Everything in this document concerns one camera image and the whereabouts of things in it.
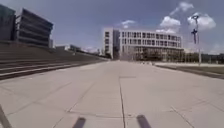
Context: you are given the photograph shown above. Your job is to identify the grey concrete slab pavement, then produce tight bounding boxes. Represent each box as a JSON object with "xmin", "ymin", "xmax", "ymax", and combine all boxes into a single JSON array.
[{"xmin": 0, "ymin": 60, "xmax": 224, "ymax": 128}]

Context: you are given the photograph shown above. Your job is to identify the low distant building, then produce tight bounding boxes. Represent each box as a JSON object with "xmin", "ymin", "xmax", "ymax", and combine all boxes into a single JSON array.
[{"xmin": 54, "ymin": 44, "xmax": 83, "ymax": 53}]

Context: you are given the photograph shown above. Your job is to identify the white multi-storey building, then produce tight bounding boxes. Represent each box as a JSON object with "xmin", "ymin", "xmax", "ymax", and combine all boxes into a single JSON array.
[{"xmin": 102, "ymin": 27, "xmax": 185, "ymax": 63}]

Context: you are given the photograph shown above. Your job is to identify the robot's own part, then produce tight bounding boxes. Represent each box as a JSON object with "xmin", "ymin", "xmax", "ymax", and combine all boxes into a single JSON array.
[
  {"xmin": 136, "ymin": 114, "xmax": 152, "ymax": 128},
  {"xmin": 71, "ymin": 116, "xmax": 87, "ymax": 128}
]

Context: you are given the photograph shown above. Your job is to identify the wide grey stone steps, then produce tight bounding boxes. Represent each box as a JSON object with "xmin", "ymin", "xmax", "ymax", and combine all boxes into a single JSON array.
[{"xmin": 0, "ymin": 40, "xmax": 111, "ymax": 81}]

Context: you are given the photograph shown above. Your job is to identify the tall lamp pole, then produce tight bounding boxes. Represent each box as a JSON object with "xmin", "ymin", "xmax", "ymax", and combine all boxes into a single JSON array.
[{"xmin": 190, "ymin": 14, "xmax": 203, "ymax": 66}]

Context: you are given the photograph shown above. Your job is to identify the dark grass strip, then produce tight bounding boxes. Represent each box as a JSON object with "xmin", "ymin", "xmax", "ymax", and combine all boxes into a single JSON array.
[{"xmin": 155, "ymin": 63, "xmax": 224, "ymax": 80}]

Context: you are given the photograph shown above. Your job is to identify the dark glass office building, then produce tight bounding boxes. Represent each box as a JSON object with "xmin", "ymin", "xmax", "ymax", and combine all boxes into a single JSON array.
[{"xmin": 14, "ymin": 7, "xmax": 54, "ymax": 48}]

